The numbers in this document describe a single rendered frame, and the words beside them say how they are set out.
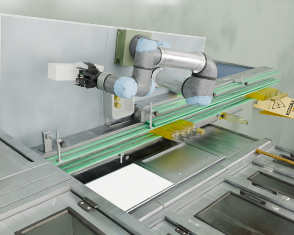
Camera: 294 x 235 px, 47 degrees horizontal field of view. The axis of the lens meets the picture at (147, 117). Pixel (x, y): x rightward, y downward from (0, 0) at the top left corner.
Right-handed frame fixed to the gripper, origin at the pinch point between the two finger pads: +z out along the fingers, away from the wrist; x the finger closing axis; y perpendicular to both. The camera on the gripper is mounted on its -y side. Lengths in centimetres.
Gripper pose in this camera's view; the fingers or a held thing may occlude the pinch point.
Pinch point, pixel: (78, 72)
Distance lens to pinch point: 150.0
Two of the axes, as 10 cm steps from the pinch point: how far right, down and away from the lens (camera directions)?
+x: -1.3, 9.6, 2.4
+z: -7.1, -2.6, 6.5
